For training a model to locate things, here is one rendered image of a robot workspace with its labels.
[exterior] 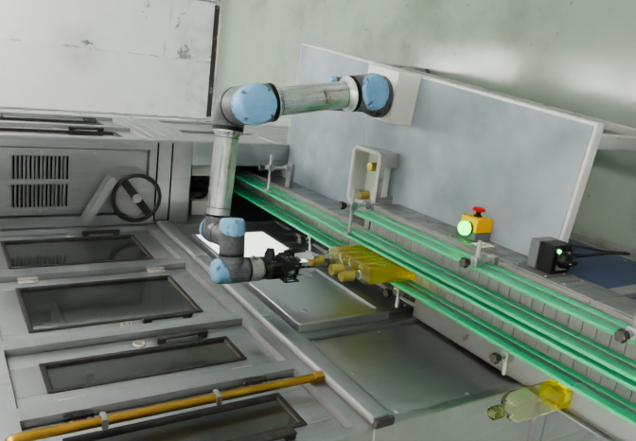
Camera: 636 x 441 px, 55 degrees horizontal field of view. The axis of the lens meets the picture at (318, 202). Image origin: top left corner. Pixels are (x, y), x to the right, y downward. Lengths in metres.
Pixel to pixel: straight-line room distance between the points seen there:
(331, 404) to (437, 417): 0.26
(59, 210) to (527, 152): 1.81
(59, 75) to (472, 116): 3.94
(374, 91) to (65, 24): 3.74
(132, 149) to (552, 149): 1.66
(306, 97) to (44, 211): 1.28
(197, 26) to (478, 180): 4.02
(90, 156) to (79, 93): 2.78
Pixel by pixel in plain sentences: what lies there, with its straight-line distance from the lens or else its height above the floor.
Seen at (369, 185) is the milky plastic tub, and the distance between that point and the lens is 2.39.
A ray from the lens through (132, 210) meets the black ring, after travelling 2.72.
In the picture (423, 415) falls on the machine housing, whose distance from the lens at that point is 1.55.
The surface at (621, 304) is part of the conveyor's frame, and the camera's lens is 1.65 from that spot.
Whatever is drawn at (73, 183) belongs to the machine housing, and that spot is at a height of 1.73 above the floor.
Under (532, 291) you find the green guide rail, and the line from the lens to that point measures 1.63.
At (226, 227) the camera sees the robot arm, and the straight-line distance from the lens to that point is 1.77.
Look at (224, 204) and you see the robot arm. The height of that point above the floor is 1.46.
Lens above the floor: 2.22
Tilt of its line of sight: 32 degrees down
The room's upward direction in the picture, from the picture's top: 91 degrees counter-clockwise
